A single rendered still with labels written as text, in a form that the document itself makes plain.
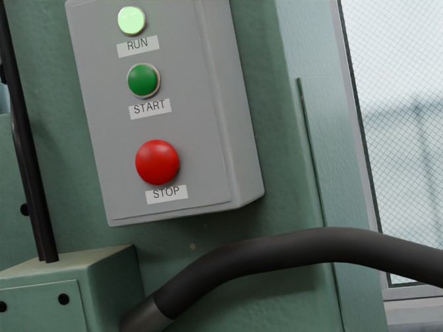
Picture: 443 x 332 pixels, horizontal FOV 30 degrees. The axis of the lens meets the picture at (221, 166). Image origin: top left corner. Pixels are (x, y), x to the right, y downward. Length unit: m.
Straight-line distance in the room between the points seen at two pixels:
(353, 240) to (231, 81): 0.13
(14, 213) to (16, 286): 0.15
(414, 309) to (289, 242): 1.51
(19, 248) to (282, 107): 0.28
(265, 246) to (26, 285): 0.17
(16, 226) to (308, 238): 0.29
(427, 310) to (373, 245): 1.51
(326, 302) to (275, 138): 0.12
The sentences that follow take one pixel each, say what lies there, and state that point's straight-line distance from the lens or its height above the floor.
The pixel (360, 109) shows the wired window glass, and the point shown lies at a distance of 2.07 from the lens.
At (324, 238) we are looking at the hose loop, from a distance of 0.55.
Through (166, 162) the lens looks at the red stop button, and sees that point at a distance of 0.54.
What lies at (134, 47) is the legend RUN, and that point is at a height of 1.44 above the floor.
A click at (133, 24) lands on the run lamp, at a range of 0.55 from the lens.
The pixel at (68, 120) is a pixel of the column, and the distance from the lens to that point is 0.65.
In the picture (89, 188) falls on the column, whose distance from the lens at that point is 0.65.
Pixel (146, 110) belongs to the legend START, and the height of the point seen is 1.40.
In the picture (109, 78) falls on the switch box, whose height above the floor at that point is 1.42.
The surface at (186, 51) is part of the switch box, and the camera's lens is 0.54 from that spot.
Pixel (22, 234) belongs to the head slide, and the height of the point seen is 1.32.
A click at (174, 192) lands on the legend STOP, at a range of 0.55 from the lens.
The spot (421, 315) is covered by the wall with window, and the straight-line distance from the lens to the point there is 2.05.
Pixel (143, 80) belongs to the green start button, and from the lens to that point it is 0.55.
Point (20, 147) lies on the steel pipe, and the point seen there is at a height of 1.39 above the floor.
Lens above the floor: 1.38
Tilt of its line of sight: 3 degrees down
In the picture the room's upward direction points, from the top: 11 degrees counter-clockwise
